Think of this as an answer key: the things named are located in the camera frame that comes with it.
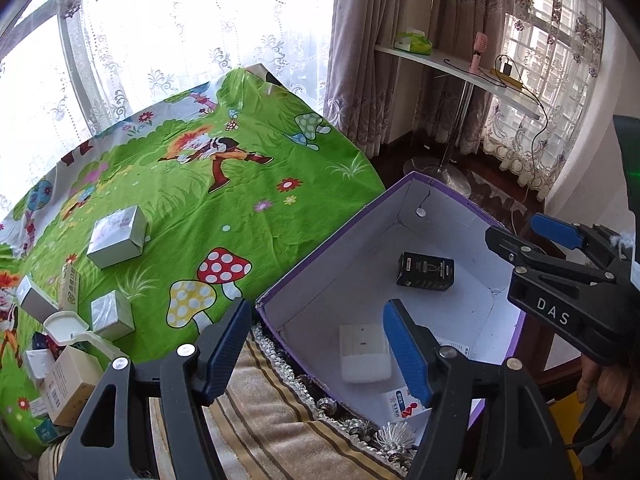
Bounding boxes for white side table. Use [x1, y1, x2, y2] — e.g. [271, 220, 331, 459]
[374, 42, 543, 198]

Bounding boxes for thin power cable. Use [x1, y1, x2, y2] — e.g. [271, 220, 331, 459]
[510, 85, 551, 221]

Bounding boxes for yellow power strip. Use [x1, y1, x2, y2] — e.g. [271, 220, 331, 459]
[490, 67, 526, 91]

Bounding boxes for pink handheld fan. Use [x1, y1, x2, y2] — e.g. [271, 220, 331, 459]
[470, 31, 488, 71]

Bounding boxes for white red label packet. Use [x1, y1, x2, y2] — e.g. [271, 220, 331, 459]
[377, 387, 433, 421]

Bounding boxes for white plastic box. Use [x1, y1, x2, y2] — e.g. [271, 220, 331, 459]
[339, 324, 392, 385]

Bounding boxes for small white box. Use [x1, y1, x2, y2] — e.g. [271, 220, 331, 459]
[25, 350, 56, 386]

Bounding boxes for green tissue pack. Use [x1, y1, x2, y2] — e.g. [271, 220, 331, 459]
[394, 31, 433, 56]

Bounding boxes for purple cardboard box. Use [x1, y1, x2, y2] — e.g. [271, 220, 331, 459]
[256, 171, 528, 461]

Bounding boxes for striped beige cushion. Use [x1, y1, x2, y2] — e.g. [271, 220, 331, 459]
[37, 325, 421, 480]

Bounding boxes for green printed blanket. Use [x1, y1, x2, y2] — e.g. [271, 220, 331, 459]
[0, 65, 388, 456]

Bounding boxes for person's right hand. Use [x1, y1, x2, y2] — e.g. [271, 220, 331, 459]
[574, 354, 640, 413]

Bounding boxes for floral lace curtain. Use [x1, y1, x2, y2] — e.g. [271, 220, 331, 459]
[480, 0, 606, 196]

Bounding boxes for white sheer lace curtain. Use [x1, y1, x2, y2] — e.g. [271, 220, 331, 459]
[0, 0, 337, 221]

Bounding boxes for beige cardboard box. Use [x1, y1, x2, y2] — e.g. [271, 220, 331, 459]
[40, 345, 106, 428]

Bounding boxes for small silver box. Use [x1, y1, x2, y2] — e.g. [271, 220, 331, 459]
[90, 290, 135, 342]

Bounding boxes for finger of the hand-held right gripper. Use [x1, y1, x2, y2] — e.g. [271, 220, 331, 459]
[530, 212, 625, 272]
[484, 224, 615, 282]

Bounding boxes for grey box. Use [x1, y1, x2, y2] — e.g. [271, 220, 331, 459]
[16, 275, 58, 323]

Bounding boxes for small black box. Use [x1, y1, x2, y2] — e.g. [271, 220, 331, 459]
[397, 252, 455, 292]

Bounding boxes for large silver box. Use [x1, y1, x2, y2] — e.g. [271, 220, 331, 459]
[86, 205, 147, 269]

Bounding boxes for teal box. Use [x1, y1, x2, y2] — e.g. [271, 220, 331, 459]
[32, 417, 71, 445]

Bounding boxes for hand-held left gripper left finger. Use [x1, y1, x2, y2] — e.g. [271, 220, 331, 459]
[55, 297, 253, 480]

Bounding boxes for brown patterned curtain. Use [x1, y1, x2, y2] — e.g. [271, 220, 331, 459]
[322, 0, 508, 158]

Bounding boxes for white plastic scoop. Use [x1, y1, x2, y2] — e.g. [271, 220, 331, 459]
[42, 311, 132, 362]

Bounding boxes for cream green print carton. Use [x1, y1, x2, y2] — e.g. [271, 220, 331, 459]
[57, 262, 82, 313]

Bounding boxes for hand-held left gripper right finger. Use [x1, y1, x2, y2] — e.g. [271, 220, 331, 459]
[382, 298, 583, 480]

